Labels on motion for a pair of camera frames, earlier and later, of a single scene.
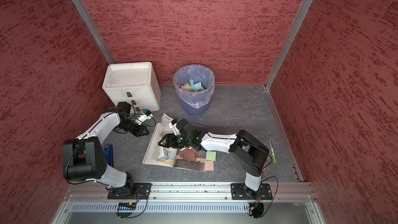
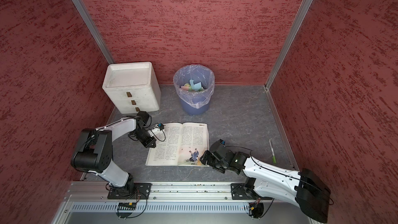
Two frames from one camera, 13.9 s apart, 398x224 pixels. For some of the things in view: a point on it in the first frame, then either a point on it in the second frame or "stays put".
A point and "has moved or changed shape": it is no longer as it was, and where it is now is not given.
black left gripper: [139, 133] -> [147, 144]
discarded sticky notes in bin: [192, 86] stays put
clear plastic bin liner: [195, 84] stays put
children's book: [181, 158] has moved or changed shape
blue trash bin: [194, 85] stays put
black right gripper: [173, 144] -> [205, 156]
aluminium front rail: [186, 192] stays put
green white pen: [273, 153] stays put
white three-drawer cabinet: [134, 83] stays put
